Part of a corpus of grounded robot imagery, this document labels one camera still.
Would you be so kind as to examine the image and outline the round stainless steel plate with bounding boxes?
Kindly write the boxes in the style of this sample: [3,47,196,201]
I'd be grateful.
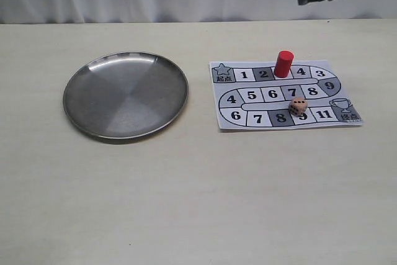
[63,52,189,141]

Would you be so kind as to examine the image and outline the wooden die black pips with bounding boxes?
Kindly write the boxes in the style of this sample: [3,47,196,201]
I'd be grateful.
[288,97,308,117]

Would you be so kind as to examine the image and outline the paper board game sheet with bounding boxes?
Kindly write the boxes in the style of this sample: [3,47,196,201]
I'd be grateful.
[209,60,363,130]

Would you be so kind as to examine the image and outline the red cylinder game piece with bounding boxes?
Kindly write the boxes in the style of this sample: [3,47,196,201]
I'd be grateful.
[274,50,294,78]

